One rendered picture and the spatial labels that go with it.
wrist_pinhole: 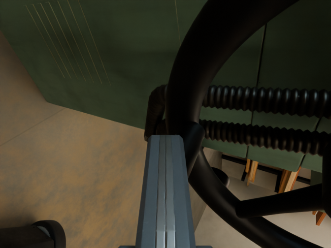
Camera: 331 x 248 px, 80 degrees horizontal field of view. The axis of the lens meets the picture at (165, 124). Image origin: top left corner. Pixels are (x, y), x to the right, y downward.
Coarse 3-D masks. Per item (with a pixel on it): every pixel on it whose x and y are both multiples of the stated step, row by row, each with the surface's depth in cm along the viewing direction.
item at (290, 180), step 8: (232, 160) 366; (240, 160) 360; (248, 160) 290; (248, 168) 299; (256, 168) 314; (264, 168) 340; (248, 176) 320; (280, 176) 323; (288, 176) 271; (296, 176) 268; (248, 184) 343; (280, 184) 301; (288, 184) 270; (280, 192) 293; (320, 216) 278
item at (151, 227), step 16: (160, 144) 10; (160, 160) 9; (144, 176) 8; (160, 176) 8; (144, 192) 7; (160, 192) 7; (144, 208) 7; (160, 208) 7; (144, 224) 6; (160, 224) 6; (144, 240) 6; (160, 240) 6
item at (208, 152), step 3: (204, 147) 45; (204, 150) 46; (207, 150) 48; (210, 150) 50; (213, 150) 53; (204, 153) 46; (207, 153) 49; (210, 153) 51; (207, 156) 49; (210, 156) 52; (207, 159) 50
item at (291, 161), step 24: (312, 0) 21; (288, 24) 23; (312, 24) 22; (264, 48) 26; (288, 48) 25; (312, 48) 24; (264, 72) 28; (288, 72) 27; (312, 72) 25; (264, 120) 33; (288, 120) 31; (312, 120) 29; (288, 168) 37
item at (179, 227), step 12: (168, 144) 10; (180, 144) 10; (168, 156) 9; (180, 156) 9; (168, 168) 8; (180, 168) 8; (168, 180) 8; (180, 180) 8; (168, 192) 7; (180, 192) 7; (168, 204) 7; (180, 204) 7; (168, 216) 6; (180, 216) 6; (192, 216) 7; (168, 228) 6; (180, 228) 6; (192, 228) 6; (168, 240) 6; (180, 240) 6; (192, 240) 6
